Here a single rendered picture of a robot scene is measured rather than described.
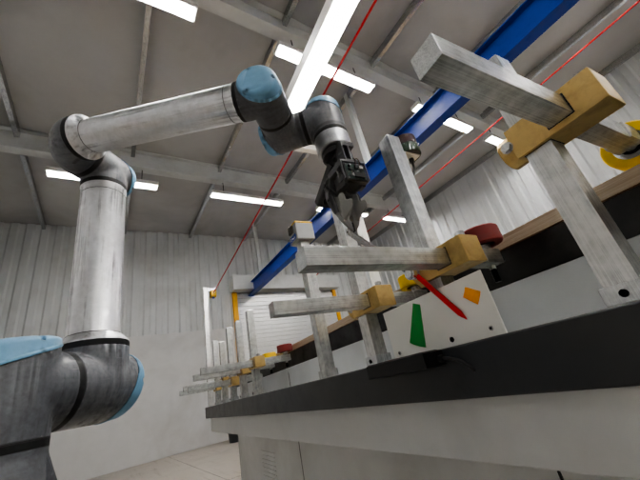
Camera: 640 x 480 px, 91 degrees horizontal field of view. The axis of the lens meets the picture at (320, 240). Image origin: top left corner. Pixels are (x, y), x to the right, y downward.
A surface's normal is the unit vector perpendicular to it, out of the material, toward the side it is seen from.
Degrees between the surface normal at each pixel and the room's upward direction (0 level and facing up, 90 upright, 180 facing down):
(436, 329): 90
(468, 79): 180
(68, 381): 84
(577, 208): 90
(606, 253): 90
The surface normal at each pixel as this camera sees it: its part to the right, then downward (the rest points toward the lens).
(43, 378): 0.95, -0.27
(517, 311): -0.88, -0.03
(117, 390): 0.97, 0.00
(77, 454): 0.50, -0.45
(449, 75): 0.20, 0.89
